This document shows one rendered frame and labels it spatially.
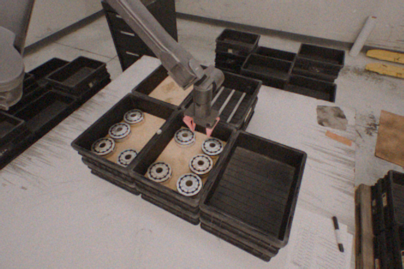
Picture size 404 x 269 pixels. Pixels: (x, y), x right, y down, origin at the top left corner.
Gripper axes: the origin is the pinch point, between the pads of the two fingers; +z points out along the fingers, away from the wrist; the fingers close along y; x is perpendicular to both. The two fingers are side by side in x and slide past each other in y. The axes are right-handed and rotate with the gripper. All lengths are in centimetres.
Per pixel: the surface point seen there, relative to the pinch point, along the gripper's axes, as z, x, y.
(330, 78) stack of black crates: 53, -166, -52
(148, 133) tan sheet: 23.3, -7.3, 32.3
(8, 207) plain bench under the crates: 39, 47, 70
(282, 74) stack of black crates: 50, -147, -11
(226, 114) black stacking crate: 21.7, -37.9, 3.0
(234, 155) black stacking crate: 22.7, -13.8, -10.8
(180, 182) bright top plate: 21.0, 10.6, 3.4
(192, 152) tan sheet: 23.1, -6.6, 7.2
